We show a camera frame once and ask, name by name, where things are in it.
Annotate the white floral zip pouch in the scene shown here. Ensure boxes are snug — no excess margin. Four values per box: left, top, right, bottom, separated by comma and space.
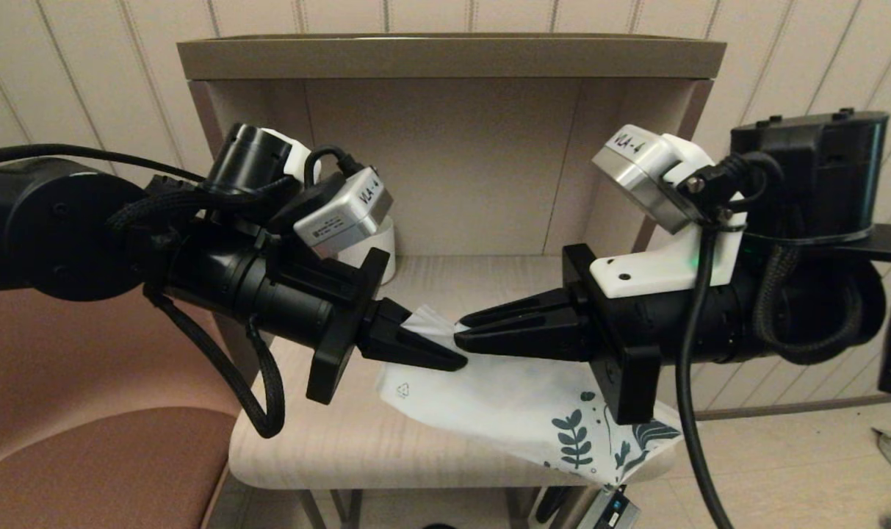
375, 305, 685, 487

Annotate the white ribbed ceramic mug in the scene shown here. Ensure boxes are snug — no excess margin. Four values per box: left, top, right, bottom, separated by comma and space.
335, 215, 397, 286

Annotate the beige wooden desk with hutch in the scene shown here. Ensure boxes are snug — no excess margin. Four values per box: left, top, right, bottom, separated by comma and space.
176, 33, 726, 529

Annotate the pink chair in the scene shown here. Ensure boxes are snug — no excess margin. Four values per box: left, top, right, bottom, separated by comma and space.
0, 219, 249, 529

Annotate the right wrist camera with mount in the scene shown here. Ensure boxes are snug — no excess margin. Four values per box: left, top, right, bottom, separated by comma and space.
591, 125, 747, 298

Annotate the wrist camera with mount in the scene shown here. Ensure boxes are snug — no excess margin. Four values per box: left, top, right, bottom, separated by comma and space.
591, 125, 747, 298
261, 129, 394, 259

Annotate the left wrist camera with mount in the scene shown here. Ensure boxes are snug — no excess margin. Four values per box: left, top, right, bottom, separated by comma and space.
261, 129, 394, 259

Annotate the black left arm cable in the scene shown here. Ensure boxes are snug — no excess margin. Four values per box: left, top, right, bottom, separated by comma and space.
144, 145, 365, 439

